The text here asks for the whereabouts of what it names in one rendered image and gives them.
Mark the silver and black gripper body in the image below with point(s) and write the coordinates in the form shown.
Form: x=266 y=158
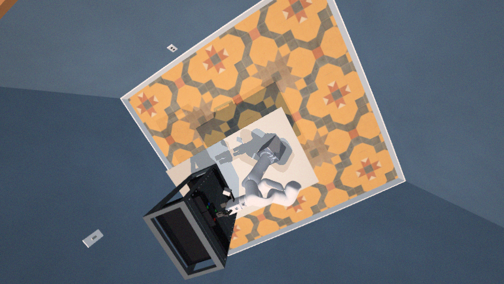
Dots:
x=235 y=206

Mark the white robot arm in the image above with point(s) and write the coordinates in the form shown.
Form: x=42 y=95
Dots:
x=255 y=186

